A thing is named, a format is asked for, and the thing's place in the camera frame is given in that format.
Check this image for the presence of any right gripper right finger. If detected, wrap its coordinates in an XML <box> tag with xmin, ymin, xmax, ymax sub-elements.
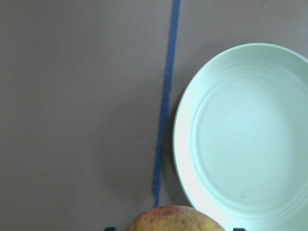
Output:
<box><xmin>233</xmin><ymin>228</ymin><xmax>246</xmax><ymax>231</ymax></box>

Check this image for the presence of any red yellow mango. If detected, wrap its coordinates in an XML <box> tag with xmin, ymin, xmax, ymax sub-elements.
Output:
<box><xmin>126</xmin><ymin>205</ymin><xmax>224</xmax><ymax>231</ymax></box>

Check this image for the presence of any light green plate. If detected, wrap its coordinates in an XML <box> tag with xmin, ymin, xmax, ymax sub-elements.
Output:
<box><xmin>173</xmin><ymin>43</ymin><xmax>308</xmax><ymax>231</ymax></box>

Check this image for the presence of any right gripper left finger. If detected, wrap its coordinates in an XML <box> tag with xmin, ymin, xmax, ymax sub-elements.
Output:
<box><xmin>104</xmin><ymin>227</ymin><xmax>117</xmax><ymax>231</ymax></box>

